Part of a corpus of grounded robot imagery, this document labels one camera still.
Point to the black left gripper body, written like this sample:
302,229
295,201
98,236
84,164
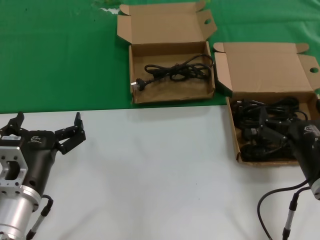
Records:
40,155

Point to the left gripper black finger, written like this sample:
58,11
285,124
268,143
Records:
72,136
15,122

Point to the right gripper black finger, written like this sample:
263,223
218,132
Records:
271,131
318,106

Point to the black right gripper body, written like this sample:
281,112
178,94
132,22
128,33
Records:
307,152

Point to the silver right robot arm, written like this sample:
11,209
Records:
317,190

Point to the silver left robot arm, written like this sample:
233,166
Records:
15,212

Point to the cardboard box with torn edge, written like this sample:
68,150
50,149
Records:
170,30

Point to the green table cloth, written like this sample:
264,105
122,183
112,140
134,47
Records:
62,62

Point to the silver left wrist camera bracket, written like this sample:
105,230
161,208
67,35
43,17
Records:
13,162

